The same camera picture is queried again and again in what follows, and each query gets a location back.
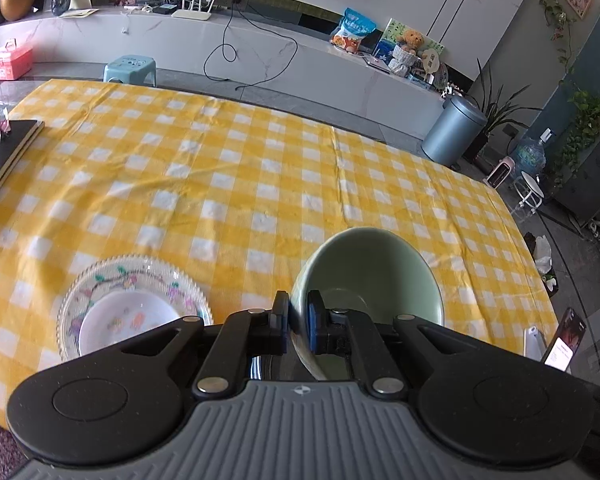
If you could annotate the green ceramic bowl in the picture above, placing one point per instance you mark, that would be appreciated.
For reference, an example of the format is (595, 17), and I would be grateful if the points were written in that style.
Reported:
(375, 260)

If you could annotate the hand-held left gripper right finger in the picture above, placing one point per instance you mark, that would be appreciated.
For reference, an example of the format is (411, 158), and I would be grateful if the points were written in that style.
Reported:
(314, 322)

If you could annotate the round paper fan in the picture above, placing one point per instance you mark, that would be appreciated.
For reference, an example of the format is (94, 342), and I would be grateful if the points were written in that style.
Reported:
(431, 62)

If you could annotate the clear glass plate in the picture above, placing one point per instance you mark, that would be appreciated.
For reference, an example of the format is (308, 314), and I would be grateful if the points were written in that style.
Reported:
(110, 272)

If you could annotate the white plastic bag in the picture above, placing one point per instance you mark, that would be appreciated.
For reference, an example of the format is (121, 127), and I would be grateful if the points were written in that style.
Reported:
(542, 255)

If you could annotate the blue water bottle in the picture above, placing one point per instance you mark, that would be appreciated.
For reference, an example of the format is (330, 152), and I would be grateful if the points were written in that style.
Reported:
(530, 157)

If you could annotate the pink space heater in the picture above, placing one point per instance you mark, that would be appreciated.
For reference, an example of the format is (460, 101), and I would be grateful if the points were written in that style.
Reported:
(500, 172)

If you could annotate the teddy bear in basket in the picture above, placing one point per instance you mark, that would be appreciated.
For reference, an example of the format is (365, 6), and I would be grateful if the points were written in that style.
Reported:
(402, 62)

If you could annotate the blue plastic stool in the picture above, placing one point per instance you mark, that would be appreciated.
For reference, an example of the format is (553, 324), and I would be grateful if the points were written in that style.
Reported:
(130, 66)

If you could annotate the long-leaf potted plant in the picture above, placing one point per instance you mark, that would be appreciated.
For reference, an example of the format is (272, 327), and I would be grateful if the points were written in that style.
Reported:
(495, 110)

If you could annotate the white small plate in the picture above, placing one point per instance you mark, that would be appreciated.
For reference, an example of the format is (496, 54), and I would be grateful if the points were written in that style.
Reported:
(120, 310)

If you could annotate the grey laptop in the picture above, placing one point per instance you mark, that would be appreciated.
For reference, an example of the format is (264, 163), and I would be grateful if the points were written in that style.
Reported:
(377, 65)

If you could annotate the hanging vine plant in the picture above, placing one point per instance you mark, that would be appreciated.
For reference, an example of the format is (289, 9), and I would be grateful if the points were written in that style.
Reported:
(560, 25)

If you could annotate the pink storage box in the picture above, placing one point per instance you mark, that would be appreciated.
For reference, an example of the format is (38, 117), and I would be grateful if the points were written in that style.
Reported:
(10, 62)

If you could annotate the black board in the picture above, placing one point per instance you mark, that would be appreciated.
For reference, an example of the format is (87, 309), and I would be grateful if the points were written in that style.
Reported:
(5, 152)

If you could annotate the green vine plant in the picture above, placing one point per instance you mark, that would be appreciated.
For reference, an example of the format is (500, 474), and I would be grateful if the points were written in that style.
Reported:
(587, 120)

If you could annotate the white router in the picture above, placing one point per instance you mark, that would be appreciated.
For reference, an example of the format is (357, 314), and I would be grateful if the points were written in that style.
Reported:
(192, 14)

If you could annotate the white marble tv cabinet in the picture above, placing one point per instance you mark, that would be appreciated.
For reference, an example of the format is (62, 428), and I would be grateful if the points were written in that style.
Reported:
(180, 45)

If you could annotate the yellow checked tablecloth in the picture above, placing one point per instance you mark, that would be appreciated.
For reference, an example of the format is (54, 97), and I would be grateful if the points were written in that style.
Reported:
(230, 185)

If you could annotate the white round stool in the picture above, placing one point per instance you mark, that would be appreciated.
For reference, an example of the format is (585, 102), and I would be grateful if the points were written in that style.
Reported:
(530, 187)

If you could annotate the green leaf painting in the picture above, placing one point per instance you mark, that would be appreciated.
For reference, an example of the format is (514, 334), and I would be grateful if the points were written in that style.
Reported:
(387, 35)

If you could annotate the blue snack bag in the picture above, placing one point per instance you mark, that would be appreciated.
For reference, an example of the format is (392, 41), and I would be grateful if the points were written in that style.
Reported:
(354, 30)

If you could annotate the smartphone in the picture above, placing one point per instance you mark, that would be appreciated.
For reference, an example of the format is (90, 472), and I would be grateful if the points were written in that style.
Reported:
(565, 340)

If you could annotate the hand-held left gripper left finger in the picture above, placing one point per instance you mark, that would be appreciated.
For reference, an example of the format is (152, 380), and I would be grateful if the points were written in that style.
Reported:
(283, 322)

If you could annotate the grey trash can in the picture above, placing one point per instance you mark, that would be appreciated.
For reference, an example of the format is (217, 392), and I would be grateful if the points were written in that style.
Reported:
(452, 132)

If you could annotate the yellow paper sheets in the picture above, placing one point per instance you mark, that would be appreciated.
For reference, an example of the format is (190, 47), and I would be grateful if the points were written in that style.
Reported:
(77, 12)

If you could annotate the brown teddy bear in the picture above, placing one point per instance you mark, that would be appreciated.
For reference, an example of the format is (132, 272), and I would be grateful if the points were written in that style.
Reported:
(411, 42)

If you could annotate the dark grey cabinet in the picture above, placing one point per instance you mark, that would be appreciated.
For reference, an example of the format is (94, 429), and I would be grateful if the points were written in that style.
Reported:
(590, 180)

